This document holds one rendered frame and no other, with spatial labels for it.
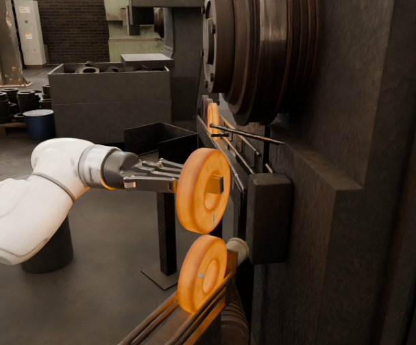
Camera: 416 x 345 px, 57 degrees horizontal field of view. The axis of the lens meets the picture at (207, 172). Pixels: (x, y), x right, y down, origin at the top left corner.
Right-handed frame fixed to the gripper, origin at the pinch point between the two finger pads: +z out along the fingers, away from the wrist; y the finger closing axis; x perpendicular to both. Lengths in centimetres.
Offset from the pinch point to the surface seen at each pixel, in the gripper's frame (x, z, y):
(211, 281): -22.4, -0.5, -1.6
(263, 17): 27.7, 0.2, -30.2
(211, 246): -12.8, 0.9, 0.2
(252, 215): -19.3, -1.1, -26.3
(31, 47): 3, -801, -620
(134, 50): -17, -595, -752
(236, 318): -38.0, 1.2, -10.1
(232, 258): -19.9, 1.7, -7.6
